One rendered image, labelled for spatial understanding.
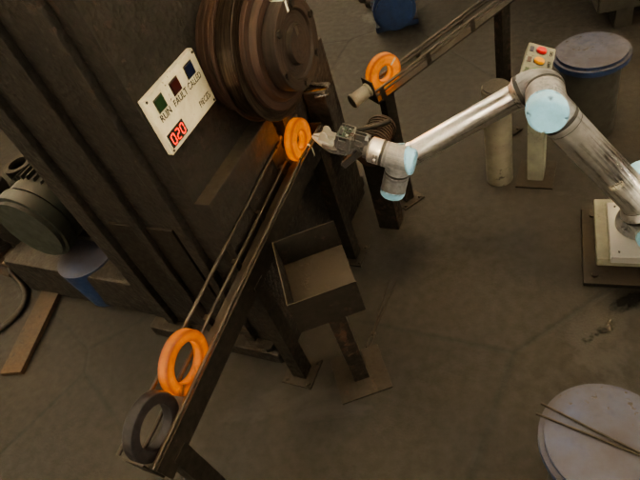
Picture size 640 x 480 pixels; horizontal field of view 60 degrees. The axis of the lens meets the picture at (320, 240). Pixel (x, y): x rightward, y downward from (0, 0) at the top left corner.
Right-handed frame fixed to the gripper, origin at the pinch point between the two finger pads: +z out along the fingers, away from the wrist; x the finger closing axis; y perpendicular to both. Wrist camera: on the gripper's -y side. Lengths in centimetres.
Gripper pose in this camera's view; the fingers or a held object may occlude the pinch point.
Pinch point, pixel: (315, 137)
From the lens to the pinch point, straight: 201.5
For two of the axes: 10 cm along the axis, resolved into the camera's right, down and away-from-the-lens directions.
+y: 0.3, -6.0, -8.0
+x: -3.6, 7.4, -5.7
